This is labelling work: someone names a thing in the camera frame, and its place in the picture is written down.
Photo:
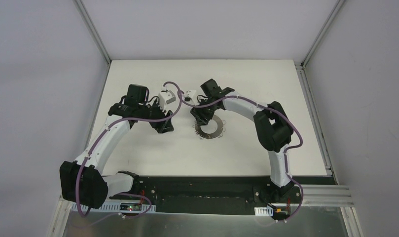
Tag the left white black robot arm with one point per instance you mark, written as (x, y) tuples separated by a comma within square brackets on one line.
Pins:
[(82, 180)]

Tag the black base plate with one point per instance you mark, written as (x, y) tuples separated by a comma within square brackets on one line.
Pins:
[(217, 195)]

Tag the round metal keyring disc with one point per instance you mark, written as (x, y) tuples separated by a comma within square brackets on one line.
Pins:
[(214, 129)]

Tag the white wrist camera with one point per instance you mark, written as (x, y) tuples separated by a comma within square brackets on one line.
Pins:
[(189, 95), (165, 98)]

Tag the right white cable duct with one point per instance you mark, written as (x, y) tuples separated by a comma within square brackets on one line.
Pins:
[(264, 211)]

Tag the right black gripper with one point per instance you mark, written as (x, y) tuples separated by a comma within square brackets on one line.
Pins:
[(201, 111)]

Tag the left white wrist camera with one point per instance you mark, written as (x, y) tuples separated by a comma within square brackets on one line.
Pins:
[(165, 98)]

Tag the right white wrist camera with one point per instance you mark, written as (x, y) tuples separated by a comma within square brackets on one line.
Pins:
[(189, 95)]

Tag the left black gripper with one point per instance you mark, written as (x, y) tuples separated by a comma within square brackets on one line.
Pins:
[(156, 112)]

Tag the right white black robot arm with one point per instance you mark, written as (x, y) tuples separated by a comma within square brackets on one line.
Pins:
[(273, 131)]

